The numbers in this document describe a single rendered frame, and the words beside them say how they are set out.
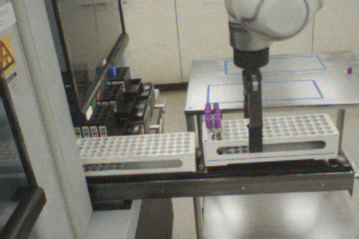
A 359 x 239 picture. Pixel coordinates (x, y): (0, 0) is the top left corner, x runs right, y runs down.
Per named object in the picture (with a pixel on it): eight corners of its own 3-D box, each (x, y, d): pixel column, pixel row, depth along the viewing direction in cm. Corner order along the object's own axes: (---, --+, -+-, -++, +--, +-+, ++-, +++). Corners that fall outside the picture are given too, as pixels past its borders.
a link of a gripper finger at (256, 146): (261, 122, 89) (262, 123, 88) (262, 150, 92) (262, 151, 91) (248, 123, 89) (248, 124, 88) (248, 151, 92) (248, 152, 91)
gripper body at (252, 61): (272, 50, 82) (272, 93, 86) (266, 38, 89) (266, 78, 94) (234, 54, 83) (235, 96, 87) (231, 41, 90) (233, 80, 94)
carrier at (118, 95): (118, 100, 133) (115, 83, 131) (125, 100, 133) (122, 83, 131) (111, 117, 123) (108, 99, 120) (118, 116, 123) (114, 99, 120)
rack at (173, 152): (71, 182, 98) (66, 160, 95) (82, 159, 107) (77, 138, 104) (196, 176, 96) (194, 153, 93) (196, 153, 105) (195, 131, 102)
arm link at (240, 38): (269, 11, 87) (269, 38, 90) (226, 15, 88) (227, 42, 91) (276, 22, 79) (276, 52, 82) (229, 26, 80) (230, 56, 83)
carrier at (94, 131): (102, 123, 120) (98, 104, 118) (108, 123, 120) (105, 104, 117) (92, 143, 110) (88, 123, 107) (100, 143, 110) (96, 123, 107)
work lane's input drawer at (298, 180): (60, 210, 100) (51, 180, 96) (75, 176, 112) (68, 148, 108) (372, 197, 94) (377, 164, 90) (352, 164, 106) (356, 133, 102)
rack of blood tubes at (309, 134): (204, 166, 95) (202, 143, 92) (203, 143, 103) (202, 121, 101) (337, 158, 92) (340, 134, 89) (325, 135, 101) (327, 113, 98)
